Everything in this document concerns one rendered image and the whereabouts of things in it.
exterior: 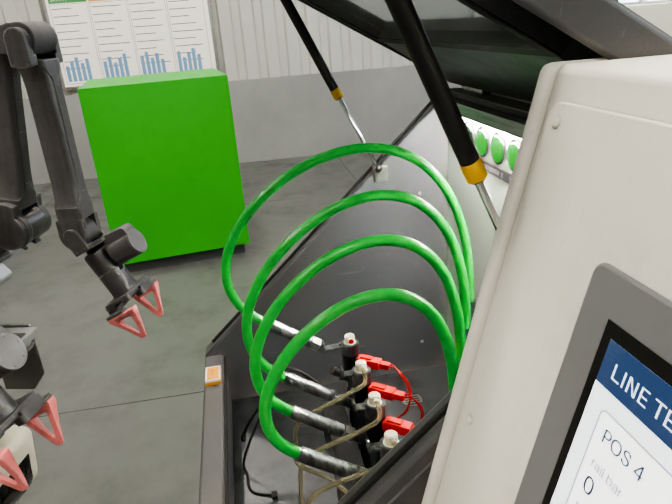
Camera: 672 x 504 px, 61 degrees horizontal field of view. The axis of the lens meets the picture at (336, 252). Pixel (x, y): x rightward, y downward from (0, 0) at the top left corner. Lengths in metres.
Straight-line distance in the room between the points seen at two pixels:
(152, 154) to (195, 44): 3.27
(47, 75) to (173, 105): 2.89
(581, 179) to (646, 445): 0.17
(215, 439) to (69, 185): 0.58
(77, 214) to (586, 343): 1.06
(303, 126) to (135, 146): 3.61
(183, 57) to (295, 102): 1.40
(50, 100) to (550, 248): 1.00
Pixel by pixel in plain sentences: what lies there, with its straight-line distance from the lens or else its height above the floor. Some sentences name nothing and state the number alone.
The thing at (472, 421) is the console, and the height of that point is 1.27.
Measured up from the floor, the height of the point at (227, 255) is 1.29.
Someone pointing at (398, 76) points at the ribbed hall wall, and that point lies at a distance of 7.55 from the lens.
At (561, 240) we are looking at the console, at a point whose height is 1.44.
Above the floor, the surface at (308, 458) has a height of 1.12.
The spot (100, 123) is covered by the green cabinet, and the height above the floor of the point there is 1.07.
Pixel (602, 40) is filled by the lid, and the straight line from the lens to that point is 0.49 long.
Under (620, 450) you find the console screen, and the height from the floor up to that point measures 1.36.
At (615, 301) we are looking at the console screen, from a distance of 0.37.
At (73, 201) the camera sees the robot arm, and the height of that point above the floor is 1.29.
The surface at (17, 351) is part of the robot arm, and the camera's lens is 0.94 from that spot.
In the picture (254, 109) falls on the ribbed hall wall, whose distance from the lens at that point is 7.32.
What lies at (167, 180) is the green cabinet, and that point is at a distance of 4.18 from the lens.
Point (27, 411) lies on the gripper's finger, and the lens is 1.00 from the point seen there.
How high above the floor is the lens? 1.59
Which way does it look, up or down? 22 degrees down
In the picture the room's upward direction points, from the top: 4 degrees counter-clockwise
